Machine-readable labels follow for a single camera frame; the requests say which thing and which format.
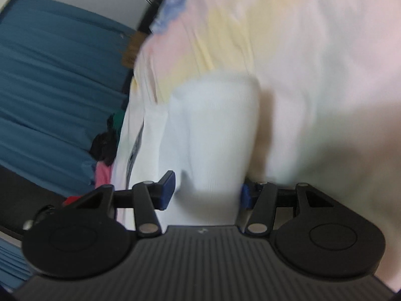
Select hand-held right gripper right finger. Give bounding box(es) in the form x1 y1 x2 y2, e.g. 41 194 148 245
240 179 337 236

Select pink cloth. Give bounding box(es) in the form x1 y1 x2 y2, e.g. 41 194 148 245
95 161 115 189

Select white sweatpants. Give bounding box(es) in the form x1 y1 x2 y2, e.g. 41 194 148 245
157 73 262 226

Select white printed shirt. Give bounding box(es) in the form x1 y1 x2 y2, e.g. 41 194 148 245
111 99 173 226

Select black cloth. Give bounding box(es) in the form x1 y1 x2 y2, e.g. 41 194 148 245
89 128 121 167

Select blue curtain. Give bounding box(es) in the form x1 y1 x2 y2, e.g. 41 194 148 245
0 0 137 195
0 237 33 292

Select green cloth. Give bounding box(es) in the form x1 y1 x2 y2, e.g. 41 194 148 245
108 111 127 129

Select bed with pastel sheet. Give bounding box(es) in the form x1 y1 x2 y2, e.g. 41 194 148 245
125 0 401 292

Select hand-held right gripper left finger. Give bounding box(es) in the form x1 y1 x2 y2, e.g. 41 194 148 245
63 170 176 237

